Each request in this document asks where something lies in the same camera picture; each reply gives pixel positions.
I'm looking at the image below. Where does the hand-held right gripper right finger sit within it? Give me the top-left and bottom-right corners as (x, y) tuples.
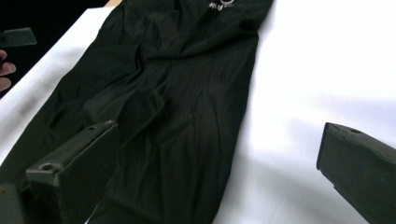
(316, 121), (396, 224)

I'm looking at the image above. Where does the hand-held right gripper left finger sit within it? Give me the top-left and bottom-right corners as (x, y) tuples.
(25, 120), (120, 224)

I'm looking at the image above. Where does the black garment with white print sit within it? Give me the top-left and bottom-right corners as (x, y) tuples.
(0, 0), (276, 224)

